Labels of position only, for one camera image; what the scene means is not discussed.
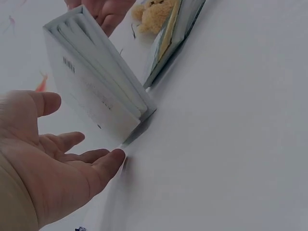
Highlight person's right hand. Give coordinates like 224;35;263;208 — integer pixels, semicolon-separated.
64;0;136;38

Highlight person's left hand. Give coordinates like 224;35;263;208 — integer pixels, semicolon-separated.
0;90;127;231

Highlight white cardboard box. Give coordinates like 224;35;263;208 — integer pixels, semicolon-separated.
42;4;158;145

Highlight tan plush teddy bear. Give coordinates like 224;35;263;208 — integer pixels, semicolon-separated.
130;0;180;35

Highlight white inner packets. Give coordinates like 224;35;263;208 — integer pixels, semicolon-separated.
56;14;148;116

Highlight teal and yellow flat box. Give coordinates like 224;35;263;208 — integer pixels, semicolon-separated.
142;0;207;89

